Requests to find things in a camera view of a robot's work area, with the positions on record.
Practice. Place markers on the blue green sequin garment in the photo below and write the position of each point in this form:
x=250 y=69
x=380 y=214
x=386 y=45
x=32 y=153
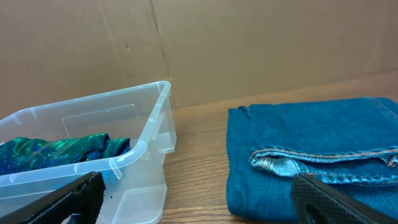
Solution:
x=29 y=160

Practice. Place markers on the clear plastic storage bin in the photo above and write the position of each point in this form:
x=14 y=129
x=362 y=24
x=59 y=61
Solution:
x=135 y=184

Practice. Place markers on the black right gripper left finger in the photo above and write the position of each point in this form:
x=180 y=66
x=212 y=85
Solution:
x=79 y=201

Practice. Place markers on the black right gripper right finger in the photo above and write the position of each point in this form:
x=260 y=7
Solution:
x=315 y=202

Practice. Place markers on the folded blue denim jeans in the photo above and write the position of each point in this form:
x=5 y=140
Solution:
x=348 y=144

